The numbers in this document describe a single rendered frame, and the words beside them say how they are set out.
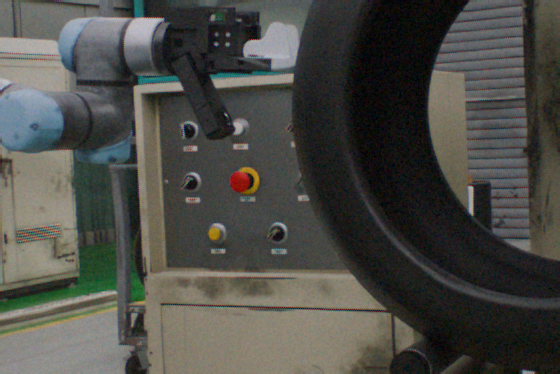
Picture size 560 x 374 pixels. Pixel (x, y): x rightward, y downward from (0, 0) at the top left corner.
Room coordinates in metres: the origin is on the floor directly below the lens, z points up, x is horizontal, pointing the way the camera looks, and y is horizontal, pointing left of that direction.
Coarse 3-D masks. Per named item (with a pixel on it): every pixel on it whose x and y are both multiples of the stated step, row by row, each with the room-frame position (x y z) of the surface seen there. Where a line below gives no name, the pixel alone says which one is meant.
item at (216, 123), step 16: (176, 64) 1.35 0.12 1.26; (192, 64) 1.35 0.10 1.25; (192, 80) 1.34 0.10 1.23; (208, 80) 1.37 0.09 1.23; (192, 96) 1.35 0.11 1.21; (208, 96) 1.35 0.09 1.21; (208, 112) 1.34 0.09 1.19; (224, 112) 1.36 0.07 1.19; (208, 128) 1.34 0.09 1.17; (224, 128) 1.34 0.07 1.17
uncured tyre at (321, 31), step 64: (320, 0) 1.19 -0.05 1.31; (384, 0) 1.37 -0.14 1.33; (448, 0) 1.39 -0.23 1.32; (320, 64) 1.17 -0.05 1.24; (384, 64) 1.41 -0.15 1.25; (320, 128) 1.17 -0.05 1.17; (384, 128) 1.41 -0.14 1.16; (320, 192) 1.18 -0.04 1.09; (384, 192) 1.39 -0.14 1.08; (448, 192) 1.40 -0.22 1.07; (384, 256) 1.14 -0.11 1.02; (448, 256) 1.38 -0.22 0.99; (512, 256) 1.36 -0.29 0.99; (448, 320) 1.11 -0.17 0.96; (512, 320) 1.08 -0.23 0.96
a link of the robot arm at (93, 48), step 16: (64, 32) 1.42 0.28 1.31; (80, 32) 1.40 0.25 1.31; (96, 32) 1.39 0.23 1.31; (112, 32) 1.38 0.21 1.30; (64, 48) 1.41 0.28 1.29; (80, 48) 1.40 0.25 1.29; (96, 48) 1.39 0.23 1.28; (112, 48) 1.38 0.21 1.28; (64, 64) 1.43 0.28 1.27; (80, 64) 1.41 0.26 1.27; (96, 64) 1.39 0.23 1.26; (112, 64) 1.39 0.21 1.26; (112, 80) 1.40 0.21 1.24; (128, 80) 1.42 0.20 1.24
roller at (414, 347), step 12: (408, 348) 1.14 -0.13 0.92; (420, 348) 1.15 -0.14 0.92; (432, 348) 1.16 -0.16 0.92; (444, 348) 1.19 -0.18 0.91; (396, 360) 1.13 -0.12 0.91; (408, 360) 1.13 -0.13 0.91; (420, 360) 1.12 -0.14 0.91; (432, 360) 1.14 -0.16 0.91; (444, 360) 1.17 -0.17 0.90; (456, 360) 1.24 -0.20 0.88; (396, 372) 1.13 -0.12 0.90; (408, 372) 1.13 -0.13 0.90; (420, 372) 1.12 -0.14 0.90; (432, 372) 1.13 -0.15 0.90
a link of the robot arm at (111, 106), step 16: (80, 80) 1.41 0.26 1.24; (96, 80) 1.39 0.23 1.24; (96, 96) 1.39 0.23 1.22; (112, 96) 1.40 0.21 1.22; (128, 96) 1.42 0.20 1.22; (96, 112) 1.36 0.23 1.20; (112, 112) 1.39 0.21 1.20; (128, 112) 1.42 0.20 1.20; (96, 128) 1.36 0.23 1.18; (112, 128) 1.39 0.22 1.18; (128, 128) 1.42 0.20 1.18; (96, 144) 1.38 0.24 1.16; (112, 144) 1.40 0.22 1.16; (128, 144) 1.42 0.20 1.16; (80, 160) 1.41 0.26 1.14; (96, 160) 1.40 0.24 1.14; (112, 160) 1.41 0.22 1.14
